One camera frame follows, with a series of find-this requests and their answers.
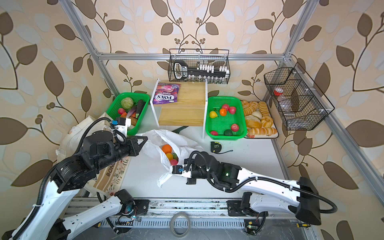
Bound yellow handled screwdriver right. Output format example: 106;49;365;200
296;223;311;228

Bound yellow bell pepper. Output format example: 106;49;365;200
166;153;174;161

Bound black yellow tape measure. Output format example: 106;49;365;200
211;142;233;154

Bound left green basket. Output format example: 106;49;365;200
106;93;150;136

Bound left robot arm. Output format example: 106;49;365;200
2;117;148;240

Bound red apple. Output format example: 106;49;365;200
231;124;240;132
222;104;230;111
229;106;237;115

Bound red apple back left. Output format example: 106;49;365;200
222;104;230;111

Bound white plastic grocery bag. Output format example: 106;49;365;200
138;130;203;188

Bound plastic bottle red cap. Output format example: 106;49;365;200
274;87;293;115

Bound black wire basket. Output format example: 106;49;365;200
168;48;231;85
264;63;335;131

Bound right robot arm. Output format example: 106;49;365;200
169;151;338;226

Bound bread tray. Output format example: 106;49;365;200
241;100;279;139

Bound orange fruit large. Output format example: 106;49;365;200
162;145;173;154

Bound orange fruit small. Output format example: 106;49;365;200
219;108;228;117

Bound cream canvas tote bag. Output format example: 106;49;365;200
51;117;140;194

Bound right green basket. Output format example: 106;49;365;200
206;96;247;141

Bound green cabbage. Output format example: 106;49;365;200
121;97;135;111

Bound tape roll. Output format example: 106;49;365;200
169;212;192;238

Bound dark green avocado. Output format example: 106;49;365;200
224;130;234;136

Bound yellow lemon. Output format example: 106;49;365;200
209;111;218;119

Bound right black wire basket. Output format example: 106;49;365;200
264;63;335;131

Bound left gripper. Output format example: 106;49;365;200
93;134;149;172

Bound back black wire basket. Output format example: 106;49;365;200
168;48;231;85

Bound pink dragon fruit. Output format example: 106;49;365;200
170;153;179;166

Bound white wooden two-tier shelf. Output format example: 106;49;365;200
150;79;208;138

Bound red apple back right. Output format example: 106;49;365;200
229;106;237;115

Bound purple Fox's candy bag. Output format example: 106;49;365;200
153;83;181;105

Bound green basket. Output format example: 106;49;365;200
206;96;247;141
106;93;150;136

